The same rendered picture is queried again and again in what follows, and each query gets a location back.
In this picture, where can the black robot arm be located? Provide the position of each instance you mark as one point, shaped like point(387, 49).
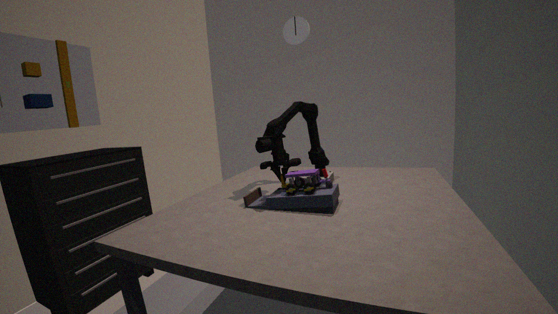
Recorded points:
point(272, 138)

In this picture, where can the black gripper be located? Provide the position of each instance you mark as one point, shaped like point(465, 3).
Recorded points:
point(279, 160)

